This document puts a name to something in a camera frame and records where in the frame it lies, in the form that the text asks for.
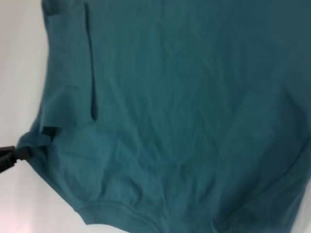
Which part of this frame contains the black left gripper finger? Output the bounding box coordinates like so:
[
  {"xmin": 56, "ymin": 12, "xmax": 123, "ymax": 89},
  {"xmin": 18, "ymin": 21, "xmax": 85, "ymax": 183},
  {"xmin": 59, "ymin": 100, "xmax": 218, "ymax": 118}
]
[
  {"xmin": 0, "ymin": 155, "xmax": 19, "ymax": 174},
  {"xmin": 0, "ymin": 145, "xmax": 33, "ymax": 161}
]

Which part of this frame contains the teal blue t-shirt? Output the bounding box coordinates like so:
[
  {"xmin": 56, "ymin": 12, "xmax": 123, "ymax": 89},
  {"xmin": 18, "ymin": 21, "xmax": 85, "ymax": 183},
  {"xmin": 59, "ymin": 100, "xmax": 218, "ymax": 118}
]
[{"xmin": 18, "ymin": 0, "xmax": 311, "ymax": 233}]

